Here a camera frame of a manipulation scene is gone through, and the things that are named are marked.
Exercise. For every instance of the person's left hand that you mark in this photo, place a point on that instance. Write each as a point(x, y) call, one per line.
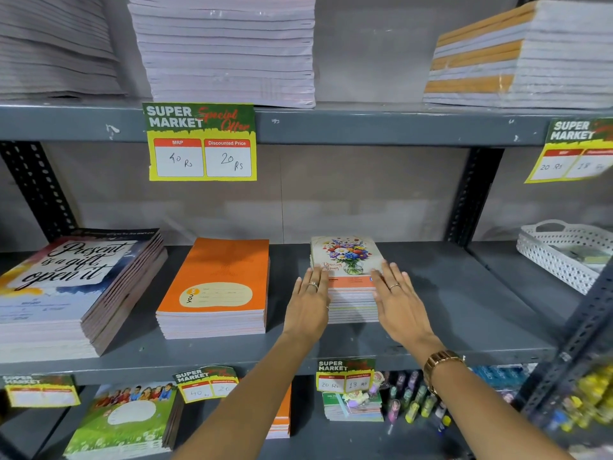
point(306, 308)

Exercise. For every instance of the person's right hand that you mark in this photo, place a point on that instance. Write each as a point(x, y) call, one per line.
point(402, 311)

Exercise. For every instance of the person's left middle finger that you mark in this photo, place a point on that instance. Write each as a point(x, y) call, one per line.
point(324, 282)

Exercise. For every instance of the person's right little finger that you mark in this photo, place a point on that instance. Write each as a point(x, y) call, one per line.
point(409, 288)

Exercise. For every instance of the person's right middle finger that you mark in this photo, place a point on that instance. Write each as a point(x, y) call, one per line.
point(386, 276)

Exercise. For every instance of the person's left little finger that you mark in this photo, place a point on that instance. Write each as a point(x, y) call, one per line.
point(298, 288)

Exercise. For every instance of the stack of flower-print notebooks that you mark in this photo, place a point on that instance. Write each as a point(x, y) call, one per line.
point(345, 256)

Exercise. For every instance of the person's left forearm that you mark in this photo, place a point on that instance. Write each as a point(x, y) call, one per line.
point(244, 402)

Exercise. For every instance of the person's right forearm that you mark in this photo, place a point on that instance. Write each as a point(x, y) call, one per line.
point(488, 416)

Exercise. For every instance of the grey metal shelving rack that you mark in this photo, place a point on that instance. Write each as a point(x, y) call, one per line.
point(431, 292)

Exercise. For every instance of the gold wrist watch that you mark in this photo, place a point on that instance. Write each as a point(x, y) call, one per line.
point(443, 363)

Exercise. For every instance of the green and yellow price label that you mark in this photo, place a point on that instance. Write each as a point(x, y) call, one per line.
point(40, 390)
point(206, 383)
point(345, 376)
point(201, 138)
point(574, 150)

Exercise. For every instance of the group of colourful pens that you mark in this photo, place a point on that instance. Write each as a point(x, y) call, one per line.
point(416, 397)

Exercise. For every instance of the stack of small colourful notepads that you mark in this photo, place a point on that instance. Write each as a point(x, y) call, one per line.
point(354, 407)

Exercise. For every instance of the stack of thin orange notebooks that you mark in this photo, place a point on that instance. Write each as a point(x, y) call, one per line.
point(283, 416)

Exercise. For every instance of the row of blue packets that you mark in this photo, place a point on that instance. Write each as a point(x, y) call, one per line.
point(503, 380)

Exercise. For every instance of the white perforated plastic basket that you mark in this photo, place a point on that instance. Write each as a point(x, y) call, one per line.
point(541, 256)

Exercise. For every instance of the slotted grey metal upright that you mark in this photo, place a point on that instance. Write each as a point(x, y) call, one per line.
point(570, 349)

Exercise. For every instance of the green packet in basket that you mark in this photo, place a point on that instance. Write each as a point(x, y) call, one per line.
point(582, 255)

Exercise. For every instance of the group of yellow bottles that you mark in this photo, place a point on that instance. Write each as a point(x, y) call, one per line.
point(586, 402)

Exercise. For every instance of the stack of green children-print notebooks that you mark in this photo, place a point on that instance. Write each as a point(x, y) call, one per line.
point(124, 421)

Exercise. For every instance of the stack of script-print notebooks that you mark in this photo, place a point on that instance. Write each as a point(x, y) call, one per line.
point(72, 287)

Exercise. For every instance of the stack of white notebooks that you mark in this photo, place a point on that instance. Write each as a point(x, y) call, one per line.
point(230, 47)

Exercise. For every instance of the stack of orange-spined notebooks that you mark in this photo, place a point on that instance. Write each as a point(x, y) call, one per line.
point(522, 62)

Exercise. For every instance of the stack of grey notebooks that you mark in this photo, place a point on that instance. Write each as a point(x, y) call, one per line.
point(52, 47)

